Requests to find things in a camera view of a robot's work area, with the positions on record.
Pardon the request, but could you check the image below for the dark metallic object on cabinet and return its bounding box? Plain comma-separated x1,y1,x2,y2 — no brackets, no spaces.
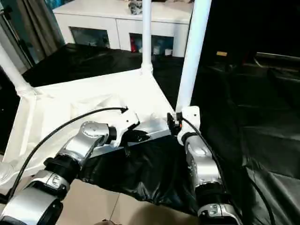
128,1,143,15

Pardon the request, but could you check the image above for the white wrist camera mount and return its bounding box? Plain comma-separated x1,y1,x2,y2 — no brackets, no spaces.
177,106,201,146
114,110,141,148

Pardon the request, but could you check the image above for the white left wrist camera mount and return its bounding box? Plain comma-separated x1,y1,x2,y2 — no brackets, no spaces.
114,110,141,148

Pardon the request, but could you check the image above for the black work mat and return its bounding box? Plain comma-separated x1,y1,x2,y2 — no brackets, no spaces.
0,43,300,225

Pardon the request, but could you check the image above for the white plastic table top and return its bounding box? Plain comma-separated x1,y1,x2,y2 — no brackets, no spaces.
0,69,178,177

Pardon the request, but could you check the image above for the white plastic table leg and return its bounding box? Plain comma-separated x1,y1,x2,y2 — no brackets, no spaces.
140,0,153,76
0,161,15,186
174,0,212,114
0,44,37,97

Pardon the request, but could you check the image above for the black flat panel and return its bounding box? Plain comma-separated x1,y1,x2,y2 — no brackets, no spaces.
255,52,300,62

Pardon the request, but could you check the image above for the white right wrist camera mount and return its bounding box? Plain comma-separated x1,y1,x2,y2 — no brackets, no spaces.
177,106,201,146

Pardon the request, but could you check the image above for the grey brown curtain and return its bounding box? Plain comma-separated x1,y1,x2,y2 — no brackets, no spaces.
22,0,66,64

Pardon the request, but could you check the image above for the white cabinet with glass doors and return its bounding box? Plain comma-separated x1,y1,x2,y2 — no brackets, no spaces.
52,0,195,57

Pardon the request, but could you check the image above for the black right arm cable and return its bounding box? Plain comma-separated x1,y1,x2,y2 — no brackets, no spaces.
181,117,276,225

